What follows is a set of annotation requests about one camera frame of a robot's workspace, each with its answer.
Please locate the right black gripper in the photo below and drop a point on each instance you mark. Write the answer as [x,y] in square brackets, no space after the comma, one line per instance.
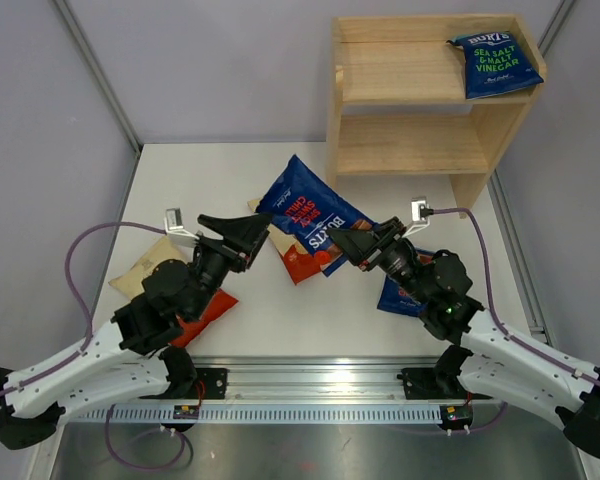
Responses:
[368,249]

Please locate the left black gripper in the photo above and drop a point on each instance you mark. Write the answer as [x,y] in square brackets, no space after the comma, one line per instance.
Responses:
[236,232]

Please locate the blue burts chilli bag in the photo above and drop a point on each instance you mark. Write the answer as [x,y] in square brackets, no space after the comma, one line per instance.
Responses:
[394,299]
[304,206]

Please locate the blue Burts sea salt bag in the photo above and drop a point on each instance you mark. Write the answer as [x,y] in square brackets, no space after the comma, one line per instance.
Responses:
[494,65]

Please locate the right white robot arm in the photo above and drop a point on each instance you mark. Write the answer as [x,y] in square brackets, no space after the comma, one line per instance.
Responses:
[485,356]

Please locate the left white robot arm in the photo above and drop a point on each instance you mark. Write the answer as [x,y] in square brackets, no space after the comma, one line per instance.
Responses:
[132,356]

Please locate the cream orange cassava chips bag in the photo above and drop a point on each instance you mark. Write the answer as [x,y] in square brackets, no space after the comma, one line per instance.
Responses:
[299,263]

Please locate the wooden two-tier shelf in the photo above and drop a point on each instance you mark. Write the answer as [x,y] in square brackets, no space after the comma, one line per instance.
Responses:
[397,102]

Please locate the cream orange cassava bag left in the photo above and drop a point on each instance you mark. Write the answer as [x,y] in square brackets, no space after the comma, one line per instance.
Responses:
[129,285]

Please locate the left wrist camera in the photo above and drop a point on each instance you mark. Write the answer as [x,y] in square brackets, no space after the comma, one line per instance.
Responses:
[175,230]

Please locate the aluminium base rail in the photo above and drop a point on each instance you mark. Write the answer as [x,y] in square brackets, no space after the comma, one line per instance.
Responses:
[260,392]

